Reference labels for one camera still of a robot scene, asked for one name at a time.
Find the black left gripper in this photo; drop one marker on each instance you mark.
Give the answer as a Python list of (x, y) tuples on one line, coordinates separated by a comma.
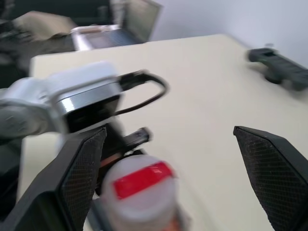
[(113, 144)]

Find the open grey laptop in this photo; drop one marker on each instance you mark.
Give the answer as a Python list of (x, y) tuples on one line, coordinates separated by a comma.
[(137, 21)]

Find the beige cardboard box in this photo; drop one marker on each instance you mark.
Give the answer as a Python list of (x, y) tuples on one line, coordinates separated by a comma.
[(43, 25)]

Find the plastic bottle with white cap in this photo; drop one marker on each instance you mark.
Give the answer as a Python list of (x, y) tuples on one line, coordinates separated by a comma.
[(142, 192)]

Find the silver box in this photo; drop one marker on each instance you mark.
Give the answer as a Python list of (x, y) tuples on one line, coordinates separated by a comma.
[(96, 37)]

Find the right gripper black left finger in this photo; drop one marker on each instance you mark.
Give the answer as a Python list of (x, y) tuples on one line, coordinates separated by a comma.
[(48, 192)]

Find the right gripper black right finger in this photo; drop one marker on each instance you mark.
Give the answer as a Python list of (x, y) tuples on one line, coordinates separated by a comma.
[(279, 173)]

